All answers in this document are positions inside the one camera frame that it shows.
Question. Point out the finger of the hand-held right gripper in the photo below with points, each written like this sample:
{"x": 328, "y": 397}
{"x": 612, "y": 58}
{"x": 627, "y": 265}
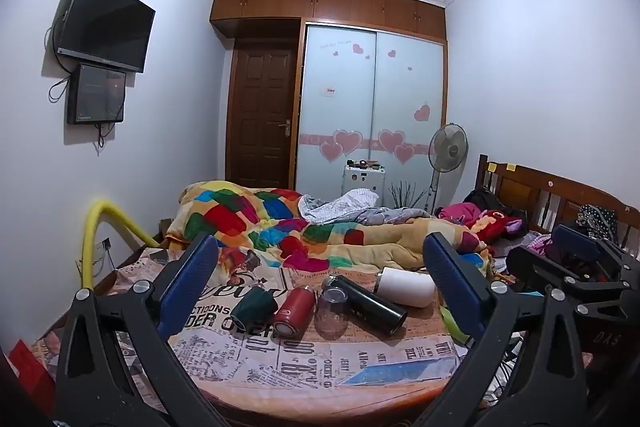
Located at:
{"x": 575, "y": 238}
{"x": 537, "y": 268}

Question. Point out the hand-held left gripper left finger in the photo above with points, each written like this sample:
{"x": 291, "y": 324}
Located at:
{"x": 186, "y": 288}

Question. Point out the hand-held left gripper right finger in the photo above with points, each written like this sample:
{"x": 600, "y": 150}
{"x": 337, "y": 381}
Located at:
{"x": 451, "y": 287}

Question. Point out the white thermos cup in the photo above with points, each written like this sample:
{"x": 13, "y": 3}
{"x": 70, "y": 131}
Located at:
{"x": 406, "y": 289}

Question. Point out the dark green cup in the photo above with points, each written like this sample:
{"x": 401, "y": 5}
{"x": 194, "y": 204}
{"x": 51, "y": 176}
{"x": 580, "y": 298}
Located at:
{"x": 252, "y": 307}

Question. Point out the red cup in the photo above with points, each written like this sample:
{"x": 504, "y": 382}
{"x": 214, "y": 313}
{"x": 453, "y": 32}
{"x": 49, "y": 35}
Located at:
{"x": 294, "y": 317}

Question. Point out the clear glass cup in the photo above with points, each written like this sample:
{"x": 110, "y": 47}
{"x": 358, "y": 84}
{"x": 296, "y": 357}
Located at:
{"x": 332, "y": 313}

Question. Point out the dark polka dot cloth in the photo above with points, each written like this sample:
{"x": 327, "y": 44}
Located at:
{"x": 597, "y": 217}

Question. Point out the wooden bed headboard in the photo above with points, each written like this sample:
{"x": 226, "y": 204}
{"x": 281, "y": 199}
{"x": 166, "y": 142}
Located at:
{"x": 540, "y": 194}

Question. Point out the red plush toy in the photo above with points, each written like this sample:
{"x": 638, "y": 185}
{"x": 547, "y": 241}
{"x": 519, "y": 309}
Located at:
{"x": 500, "y": 223}

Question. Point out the pink clothing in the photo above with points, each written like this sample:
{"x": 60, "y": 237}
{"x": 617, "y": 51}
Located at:
{"x": 457, "y": 212}

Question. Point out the black thermos bottle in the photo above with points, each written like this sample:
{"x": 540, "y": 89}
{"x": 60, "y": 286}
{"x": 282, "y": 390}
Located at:
{"x": 367, "y": 303}

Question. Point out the black clothing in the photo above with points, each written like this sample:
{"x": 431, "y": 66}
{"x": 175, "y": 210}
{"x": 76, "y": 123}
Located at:
{"x": 484, "y": 199}

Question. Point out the grey purple cloth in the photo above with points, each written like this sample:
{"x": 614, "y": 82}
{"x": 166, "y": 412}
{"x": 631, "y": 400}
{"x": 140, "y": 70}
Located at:
{"x": 390, "y": 217}

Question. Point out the dark leafy plant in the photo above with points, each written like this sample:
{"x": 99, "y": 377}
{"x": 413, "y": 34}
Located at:
{"x": 406, "y": 197}

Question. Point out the colourful patchwork blanket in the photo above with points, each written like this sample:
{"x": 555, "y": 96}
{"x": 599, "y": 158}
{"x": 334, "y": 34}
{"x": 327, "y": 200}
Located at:
{"x": 260, "y": 219}

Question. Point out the yellow foam tube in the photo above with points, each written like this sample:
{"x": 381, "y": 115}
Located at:
{"x": 102, "y": 217}

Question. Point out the small white cabinet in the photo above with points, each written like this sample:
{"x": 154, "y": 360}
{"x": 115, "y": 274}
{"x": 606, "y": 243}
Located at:
{"x": 364, "y": 186}

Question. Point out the standing electric fan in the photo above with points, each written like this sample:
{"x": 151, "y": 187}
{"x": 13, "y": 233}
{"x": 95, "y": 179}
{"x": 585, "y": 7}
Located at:
{"x": 450, "y": 148}

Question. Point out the grey white crumpled cloth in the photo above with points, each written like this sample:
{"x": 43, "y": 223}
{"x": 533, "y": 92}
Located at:
{"x": 335, "y": 206}

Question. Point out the newspaper print bed sheet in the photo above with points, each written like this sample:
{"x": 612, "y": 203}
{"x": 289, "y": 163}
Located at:
{"x": 310, "y": 367}

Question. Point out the red box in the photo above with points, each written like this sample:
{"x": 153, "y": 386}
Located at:
{"x": 31, "y": 374}

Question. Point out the brown wooden door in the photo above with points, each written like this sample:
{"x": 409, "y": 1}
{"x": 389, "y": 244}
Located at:
{"x": 262, "y": 117}

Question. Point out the white sliding wardrobe with hearts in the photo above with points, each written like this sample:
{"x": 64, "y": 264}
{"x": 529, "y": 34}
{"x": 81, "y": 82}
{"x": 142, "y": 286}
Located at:
{"x": 372, "y": 107}

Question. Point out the brown overhead wooden cabinet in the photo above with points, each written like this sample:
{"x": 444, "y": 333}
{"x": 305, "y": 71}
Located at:
{"x": 325, "y": 7}

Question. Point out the wall socket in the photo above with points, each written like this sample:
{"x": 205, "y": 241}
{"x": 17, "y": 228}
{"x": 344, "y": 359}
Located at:
{"x": 105, "y": 244}

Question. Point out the small black wall monitor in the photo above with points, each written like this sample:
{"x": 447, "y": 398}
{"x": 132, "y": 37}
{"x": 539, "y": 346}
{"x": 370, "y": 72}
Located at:
{"x": 96, "y": 96}

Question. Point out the wall-mounted black television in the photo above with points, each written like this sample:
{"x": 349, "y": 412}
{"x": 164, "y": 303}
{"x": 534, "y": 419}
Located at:
{"x": 102, "y": 24}

